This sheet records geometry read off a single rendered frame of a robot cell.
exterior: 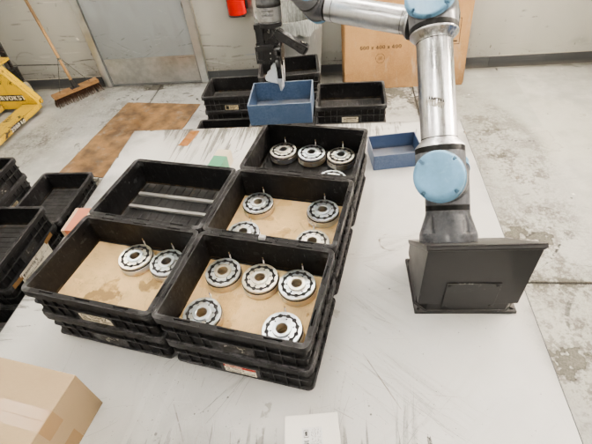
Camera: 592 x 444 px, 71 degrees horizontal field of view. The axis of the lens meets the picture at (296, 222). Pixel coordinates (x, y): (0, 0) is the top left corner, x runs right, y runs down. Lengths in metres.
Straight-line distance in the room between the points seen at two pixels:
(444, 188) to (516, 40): 3.42
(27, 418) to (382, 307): 0.93
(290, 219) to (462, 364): 0.65
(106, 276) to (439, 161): 0.99
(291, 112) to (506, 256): 0.73
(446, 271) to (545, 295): 1.27
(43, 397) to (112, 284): 0.35
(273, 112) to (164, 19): 3.01
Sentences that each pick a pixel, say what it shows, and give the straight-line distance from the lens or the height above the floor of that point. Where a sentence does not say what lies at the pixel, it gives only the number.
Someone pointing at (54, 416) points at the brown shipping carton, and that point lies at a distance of 1.16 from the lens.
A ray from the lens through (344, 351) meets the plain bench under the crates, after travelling 1.20.
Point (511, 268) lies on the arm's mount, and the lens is 1.18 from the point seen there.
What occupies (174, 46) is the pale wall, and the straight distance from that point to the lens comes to 4.32.
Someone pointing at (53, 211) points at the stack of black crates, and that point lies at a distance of 2.56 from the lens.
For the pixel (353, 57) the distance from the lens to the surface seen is 3.85.
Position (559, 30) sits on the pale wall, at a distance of 4.45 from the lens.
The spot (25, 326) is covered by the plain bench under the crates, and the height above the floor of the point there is 0.70.
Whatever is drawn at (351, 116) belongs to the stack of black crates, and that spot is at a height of 0.53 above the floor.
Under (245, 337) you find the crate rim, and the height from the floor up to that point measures 0.93.
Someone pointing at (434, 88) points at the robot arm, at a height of 1.28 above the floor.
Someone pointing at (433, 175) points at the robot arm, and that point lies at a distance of 1.00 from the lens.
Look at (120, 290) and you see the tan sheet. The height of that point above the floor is 0.83.
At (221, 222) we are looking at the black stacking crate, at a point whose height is 0.87.
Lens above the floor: 1.75
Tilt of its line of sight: 44 degrees down
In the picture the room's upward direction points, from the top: 7 degrees counter-clockwise
